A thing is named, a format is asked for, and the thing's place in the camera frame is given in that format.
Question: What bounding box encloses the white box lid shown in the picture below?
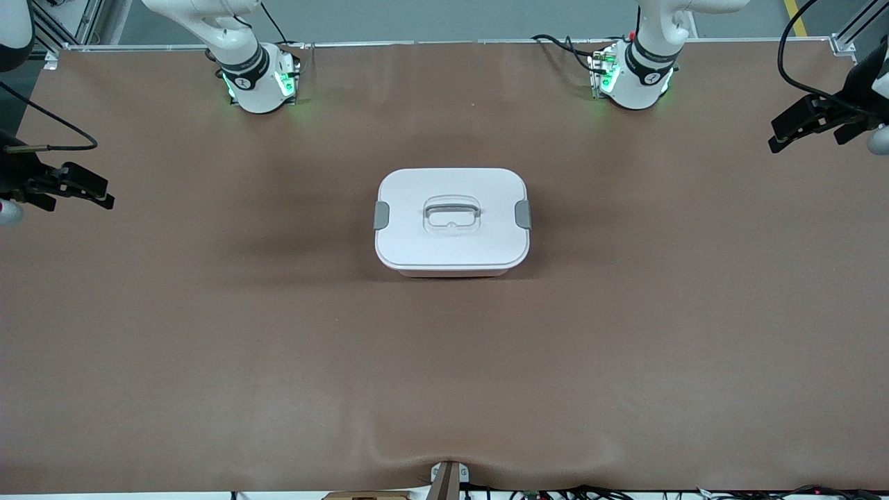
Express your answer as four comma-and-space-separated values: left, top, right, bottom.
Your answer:
374, 167, 533, 273

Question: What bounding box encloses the pink plastic storage box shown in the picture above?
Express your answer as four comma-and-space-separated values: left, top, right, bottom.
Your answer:
379, 264, 529, 278

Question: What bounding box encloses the brown table mat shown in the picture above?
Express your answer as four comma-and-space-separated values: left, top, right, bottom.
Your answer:
0, 42, 889, 495

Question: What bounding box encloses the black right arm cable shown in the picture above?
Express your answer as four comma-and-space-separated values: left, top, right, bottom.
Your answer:
0, 82, 98, 152

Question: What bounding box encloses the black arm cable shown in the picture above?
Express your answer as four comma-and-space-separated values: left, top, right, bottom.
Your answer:
0, 82, 98, 152
778, 0, 889, 115

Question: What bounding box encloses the aluminium frame strut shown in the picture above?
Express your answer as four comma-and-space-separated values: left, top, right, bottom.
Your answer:
830, 0, 889, 55
28, 0, 105, 70

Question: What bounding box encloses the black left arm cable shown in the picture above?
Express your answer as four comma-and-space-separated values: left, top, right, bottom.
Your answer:
778, 0, 889, 115

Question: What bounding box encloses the black base power cable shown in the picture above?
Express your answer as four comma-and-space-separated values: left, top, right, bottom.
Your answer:
260, 0, 306, 77
531, 33, 612, 60

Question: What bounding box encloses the silver table edge rail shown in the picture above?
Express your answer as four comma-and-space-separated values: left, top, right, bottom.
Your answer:
45, 36, 845, 70

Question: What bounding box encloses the grey metal mounting bracket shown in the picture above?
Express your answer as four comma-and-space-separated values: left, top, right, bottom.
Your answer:
429, 460, 470, 500

